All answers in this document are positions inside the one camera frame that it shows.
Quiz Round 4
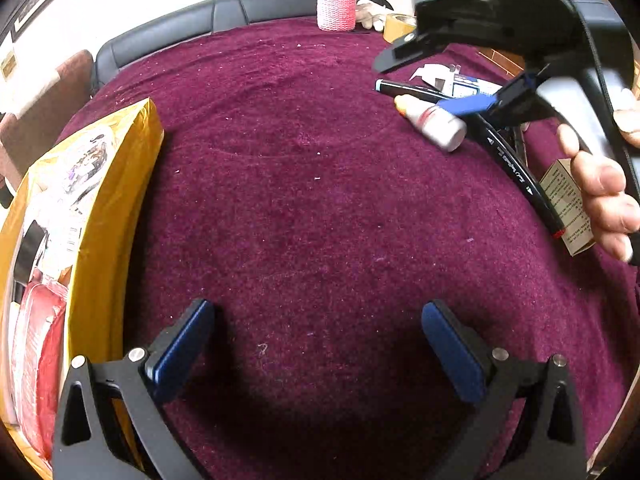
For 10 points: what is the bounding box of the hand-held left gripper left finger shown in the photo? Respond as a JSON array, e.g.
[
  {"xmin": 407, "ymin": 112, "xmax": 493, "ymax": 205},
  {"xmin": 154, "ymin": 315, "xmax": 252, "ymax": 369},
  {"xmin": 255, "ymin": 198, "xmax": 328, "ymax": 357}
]
[{"xmin": 52, "ymin": 298, "xmax": 217, "ymax": 480}]

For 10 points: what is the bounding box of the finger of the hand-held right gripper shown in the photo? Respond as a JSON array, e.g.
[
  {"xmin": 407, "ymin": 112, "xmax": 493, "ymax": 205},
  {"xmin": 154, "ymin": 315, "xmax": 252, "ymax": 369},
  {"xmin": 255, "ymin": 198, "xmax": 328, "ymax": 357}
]
[
  {"xmin": 374, "ymin": 30, "xmax": 453, "ymax": 75},
  {"xmin": 436, "ymin": 71, "xmax": 561, "ymax": 128}
]

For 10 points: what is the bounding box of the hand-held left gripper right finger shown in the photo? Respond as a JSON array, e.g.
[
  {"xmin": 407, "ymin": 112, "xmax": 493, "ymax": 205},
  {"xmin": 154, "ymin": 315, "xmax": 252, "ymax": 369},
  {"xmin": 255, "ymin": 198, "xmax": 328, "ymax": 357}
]
[{"xmin": 421, "ymin": 300, "xmax": 587, "ymax": 480}]

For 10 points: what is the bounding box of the blue and white box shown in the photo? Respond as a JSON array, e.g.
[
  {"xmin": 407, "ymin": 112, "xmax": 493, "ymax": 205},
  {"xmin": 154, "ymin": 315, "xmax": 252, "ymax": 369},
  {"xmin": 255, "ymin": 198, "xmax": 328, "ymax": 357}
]
[{"xmin": 452, "ymin": 75, "xmax": 493, "ymax": 98}]

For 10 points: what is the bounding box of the white bottle with orange cap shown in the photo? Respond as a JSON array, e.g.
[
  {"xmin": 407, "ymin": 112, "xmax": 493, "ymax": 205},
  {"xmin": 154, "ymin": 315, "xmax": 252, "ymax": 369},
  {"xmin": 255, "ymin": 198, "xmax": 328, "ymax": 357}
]
[{"xmin": 394, "ymin": 95, "xmax": 467, "ymax": 153}]

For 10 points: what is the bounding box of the black marker pen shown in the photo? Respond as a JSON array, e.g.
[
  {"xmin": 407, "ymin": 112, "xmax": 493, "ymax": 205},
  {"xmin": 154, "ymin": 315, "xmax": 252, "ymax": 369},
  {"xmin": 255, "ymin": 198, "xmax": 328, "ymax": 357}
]
[{"xmin": 375, "ymin": 79, "xmax": 566, "ymax": 238}]

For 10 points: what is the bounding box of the cream printed carton box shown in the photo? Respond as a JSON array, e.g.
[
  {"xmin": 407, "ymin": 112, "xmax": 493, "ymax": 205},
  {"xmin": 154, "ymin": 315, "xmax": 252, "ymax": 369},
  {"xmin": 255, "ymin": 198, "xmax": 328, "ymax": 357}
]
[{"xmin": 540, "ymin": 158, "xmax": 596, "ymax": 256}]

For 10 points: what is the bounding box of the red foil packet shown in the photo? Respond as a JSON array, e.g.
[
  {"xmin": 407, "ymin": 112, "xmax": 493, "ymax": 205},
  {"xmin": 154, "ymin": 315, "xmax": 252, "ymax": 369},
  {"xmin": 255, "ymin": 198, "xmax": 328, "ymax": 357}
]
[{"xmin": 10, "ymin": 280, "xmax": 68, "ymax": 456}]

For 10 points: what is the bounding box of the yellow cardboard box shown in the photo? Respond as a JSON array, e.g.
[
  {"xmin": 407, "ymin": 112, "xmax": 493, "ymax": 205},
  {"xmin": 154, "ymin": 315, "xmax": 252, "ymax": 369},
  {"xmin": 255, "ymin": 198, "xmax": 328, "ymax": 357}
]
[{"xmin": 0, "ymin": 97, "xmax": 165, "ymax": 480}]

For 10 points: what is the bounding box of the black round object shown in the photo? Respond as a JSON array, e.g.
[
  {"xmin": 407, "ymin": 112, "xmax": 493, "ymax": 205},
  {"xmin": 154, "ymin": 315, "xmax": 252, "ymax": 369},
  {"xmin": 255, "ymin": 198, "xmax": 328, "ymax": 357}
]
[{"xmin": 10, "ymin": 220, "xmax": 48, "ymax": 281}]

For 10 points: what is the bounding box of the person's right hand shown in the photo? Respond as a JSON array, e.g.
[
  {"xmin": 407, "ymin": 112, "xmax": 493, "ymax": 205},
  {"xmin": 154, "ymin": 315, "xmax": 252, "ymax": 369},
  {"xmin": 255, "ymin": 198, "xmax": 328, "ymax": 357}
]
[{"xmin": 556, "ymin": 109, "xmax": 640, "ymax": 263}]

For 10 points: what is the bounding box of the yellow tape roll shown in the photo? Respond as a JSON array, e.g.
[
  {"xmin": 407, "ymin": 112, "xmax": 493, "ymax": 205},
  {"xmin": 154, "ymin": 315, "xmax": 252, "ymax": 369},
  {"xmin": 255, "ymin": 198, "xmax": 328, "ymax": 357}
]
[{"xmin": 382, "ymin": 11, "xmax": 418, "ymax": 43}]

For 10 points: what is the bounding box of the white plush toy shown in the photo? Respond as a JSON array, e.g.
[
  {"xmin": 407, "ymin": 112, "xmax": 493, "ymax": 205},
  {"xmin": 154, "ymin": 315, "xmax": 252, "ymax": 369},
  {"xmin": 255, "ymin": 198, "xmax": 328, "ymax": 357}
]
[{"xmin": 355, "ymin": 0, "xmax": 388, "ymax": 31}]

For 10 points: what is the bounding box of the maroon table cloth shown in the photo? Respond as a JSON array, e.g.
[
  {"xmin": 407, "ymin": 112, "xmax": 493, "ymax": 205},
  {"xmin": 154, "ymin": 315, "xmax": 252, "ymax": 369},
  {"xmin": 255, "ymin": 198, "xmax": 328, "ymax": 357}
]
[{"xmin": 55, "ymin": 17, "xmax": 636, "ymax": 480}]

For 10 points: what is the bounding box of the black leather sofa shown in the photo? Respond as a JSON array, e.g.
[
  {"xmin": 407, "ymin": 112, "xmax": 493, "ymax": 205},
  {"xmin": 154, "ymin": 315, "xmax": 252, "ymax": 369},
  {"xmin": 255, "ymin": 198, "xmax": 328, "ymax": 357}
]
[{"xmin": 95, "ymin": 0, "xmax": 321, "ymax": 91}]

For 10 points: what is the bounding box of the brown chair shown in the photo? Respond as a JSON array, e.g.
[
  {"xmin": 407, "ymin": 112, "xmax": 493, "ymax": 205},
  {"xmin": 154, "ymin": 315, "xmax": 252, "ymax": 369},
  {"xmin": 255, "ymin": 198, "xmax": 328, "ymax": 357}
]
[{"xmin": 0, "ymin": 50, "xmax": 96, "ymax": 191}]

